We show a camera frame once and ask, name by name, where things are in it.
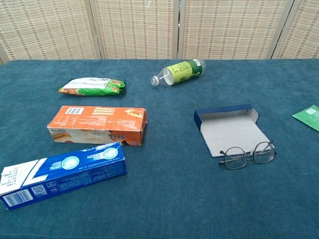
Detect orange biscuit box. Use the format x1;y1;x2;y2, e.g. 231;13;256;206
46;105;148;147

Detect thin-framed eyeglasses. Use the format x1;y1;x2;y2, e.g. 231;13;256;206
218;140;277;170

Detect woven folding screen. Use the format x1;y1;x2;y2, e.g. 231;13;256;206
0;0;319;65

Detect teal tablecloth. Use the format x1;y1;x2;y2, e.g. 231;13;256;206
0;59;319;239

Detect green snack bag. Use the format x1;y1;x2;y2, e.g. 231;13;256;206
57;77;127;97

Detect green square sachet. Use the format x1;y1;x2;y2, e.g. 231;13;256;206
292;104;319;132

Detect clear bottle with green label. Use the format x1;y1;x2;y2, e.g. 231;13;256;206
150;58;207;87

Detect dark blue glasses case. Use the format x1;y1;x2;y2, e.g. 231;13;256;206
194;104;275;158

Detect blue toothpaste box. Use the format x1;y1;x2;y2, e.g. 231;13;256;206
0;141;128;212

